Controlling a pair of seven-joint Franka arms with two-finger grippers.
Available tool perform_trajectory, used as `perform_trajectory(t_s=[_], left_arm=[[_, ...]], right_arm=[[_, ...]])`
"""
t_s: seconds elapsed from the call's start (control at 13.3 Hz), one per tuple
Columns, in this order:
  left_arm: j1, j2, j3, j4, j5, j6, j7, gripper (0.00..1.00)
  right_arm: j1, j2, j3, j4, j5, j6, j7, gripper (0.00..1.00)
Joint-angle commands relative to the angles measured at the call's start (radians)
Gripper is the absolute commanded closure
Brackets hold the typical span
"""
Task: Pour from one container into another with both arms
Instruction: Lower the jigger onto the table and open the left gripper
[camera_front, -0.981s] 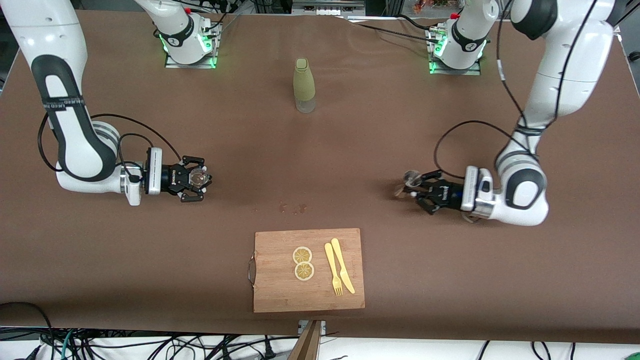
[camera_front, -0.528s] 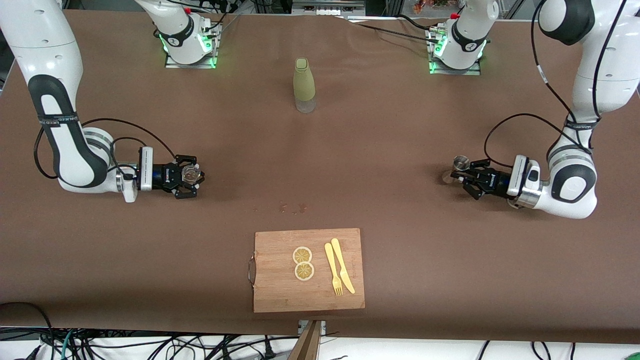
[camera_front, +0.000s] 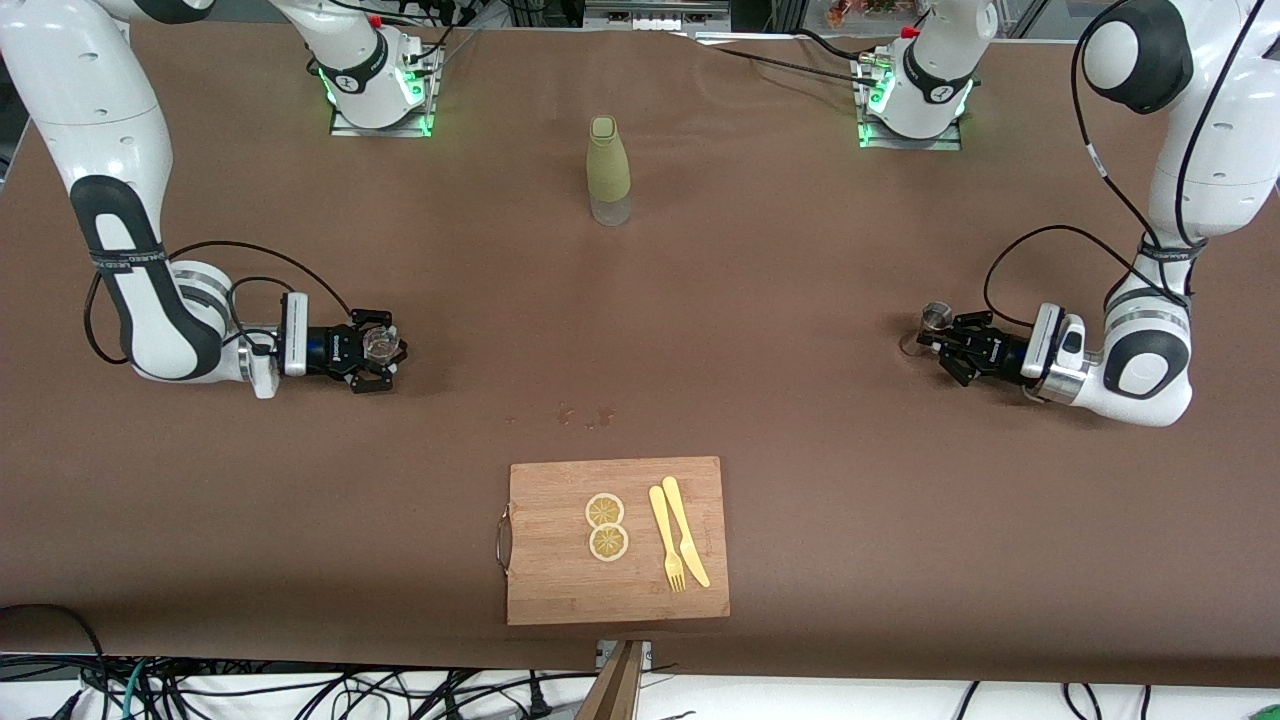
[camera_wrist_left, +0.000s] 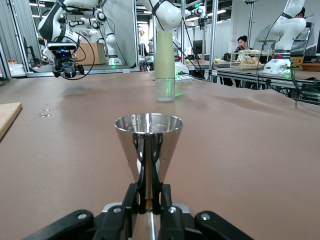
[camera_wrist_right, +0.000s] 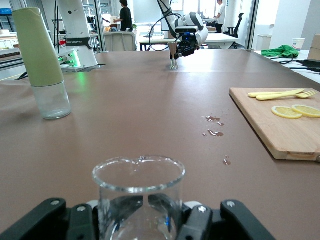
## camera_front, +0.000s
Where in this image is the green bottle with clear base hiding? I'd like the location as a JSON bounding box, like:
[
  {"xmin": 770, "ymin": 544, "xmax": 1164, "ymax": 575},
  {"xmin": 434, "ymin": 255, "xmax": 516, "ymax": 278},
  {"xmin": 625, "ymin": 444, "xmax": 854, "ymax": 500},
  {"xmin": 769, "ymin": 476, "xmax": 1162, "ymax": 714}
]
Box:
[{"xmin": 587, "ymin": 116, "xmax": 633, "ymax": 227}]

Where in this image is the black looped cable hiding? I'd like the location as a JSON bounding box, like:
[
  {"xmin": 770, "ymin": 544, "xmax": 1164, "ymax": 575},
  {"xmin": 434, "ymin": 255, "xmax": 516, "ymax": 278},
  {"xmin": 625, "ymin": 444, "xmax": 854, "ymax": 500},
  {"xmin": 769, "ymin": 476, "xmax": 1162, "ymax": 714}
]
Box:
[{"xmin": 0, "ymin": 603, "xmax": 106, "ymax": 720}]

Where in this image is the yellow plastic fork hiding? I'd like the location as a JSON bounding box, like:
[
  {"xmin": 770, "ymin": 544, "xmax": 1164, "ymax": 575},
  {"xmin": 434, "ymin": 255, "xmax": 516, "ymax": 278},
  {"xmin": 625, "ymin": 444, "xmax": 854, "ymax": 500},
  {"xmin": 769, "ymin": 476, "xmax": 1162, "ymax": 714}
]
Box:
[{"xmin": 648, "ymin": 485, "xmax": 687, "ymax": 593}]

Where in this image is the brown table cover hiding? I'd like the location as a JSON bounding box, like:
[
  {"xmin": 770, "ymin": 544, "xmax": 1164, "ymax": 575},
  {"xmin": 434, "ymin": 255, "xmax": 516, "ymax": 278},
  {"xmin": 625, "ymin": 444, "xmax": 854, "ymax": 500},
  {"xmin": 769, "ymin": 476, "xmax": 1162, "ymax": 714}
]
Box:
[{"xmin": 0, "ymin": 18, "xmax": 1280, "ymax": 689}]

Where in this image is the steel double jigger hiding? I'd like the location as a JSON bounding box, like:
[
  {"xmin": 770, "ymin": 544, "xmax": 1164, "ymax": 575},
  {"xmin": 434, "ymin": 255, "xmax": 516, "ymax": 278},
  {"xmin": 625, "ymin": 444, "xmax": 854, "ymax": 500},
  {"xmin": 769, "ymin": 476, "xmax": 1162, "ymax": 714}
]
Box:
[{"xmin": 898, "ymin": 302, "xmax": 953, "ymax": 358}]

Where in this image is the wooden post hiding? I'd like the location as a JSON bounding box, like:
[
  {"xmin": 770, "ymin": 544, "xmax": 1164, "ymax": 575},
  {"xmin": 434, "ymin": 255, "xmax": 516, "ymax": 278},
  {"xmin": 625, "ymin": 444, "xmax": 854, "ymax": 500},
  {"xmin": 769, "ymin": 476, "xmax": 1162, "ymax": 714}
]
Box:
[{"xmin": 577, "ymin": 640, "xmax": 646, "ymax": 720}]

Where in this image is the small clear glass cup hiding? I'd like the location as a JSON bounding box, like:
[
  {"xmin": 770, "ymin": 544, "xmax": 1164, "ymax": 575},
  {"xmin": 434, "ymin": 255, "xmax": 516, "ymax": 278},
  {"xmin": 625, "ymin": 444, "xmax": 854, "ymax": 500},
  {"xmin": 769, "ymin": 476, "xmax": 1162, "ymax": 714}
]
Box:
[{"xmin": 362, "ymin": 325, "xmax": 407, "ymax": 366}]

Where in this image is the black base power cable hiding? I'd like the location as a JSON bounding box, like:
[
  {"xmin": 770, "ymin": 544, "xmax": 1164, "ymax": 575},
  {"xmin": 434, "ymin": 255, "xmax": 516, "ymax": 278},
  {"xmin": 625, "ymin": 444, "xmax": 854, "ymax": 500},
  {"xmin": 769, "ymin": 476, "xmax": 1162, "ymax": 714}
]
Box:
[{"xmin": 695, "ymin": 28, "xmax": 886, "ymax": 91}]

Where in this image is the yellow plastic knife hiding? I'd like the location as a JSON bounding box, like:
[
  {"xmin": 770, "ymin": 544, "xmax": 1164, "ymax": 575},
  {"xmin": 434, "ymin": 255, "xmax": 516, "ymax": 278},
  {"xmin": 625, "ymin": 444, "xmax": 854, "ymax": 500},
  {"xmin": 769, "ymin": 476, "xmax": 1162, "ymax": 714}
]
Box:
[{"xmin": 661, "ymin": 476, "xmax": 712, "ymax": 589}]

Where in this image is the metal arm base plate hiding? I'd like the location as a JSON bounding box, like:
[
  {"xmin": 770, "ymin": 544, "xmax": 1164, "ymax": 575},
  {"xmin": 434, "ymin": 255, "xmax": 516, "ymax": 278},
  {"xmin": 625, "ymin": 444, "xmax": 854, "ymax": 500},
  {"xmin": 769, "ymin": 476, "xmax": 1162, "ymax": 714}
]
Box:
[
  {"xmin": 857, "ymin": 55, "xmax": 963, "ymax": 151},
  {"xmin": 330, "ymin": 45, "xmax": 441, "ymax": 138}
]

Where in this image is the wooden cutting board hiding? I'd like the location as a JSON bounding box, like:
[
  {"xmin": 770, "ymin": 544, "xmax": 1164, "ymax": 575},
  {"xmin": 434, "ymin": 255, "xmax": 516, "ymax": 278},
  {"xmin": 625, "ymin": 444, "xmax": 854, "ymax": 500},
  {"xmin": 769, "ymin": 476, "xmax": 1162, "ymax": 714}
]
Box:
[{"xmin": 495, "ymin": 456, "xmax": 731, "ymax": 627}]

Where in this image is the grey electronics box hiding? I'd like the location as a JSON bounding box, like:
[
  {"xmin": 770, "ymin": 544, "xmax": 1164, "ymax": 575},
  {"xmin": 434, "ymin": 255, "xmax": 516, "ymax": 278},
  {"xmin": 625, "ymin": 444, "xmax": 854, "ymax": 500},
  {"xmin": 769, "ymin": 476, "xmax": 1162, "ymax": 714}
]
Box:
[{"xmin": 583, "ymin": 0, "xmax": 733, "ymax": 33}]

